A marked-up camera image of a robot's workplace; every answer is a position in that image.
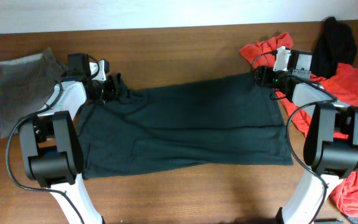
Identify dark green Nike t-shirt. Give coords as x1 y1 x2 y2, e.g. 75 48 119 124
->
77 73 292 179

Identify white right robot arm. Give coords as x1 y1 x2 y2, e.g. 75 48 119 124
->
251 66 358 223

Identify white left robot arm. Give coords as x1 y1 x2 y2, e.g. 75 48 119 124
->
9 74 121 223

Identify black garment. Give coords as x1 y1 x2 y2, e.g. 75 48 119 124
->
311 17 357 78

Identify folded grey shorts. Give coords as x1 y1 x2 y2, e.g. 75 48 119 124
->
0 48 67 139

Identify red t-shirt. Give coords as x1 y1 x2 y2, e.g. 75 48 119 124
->
240 32 358 217

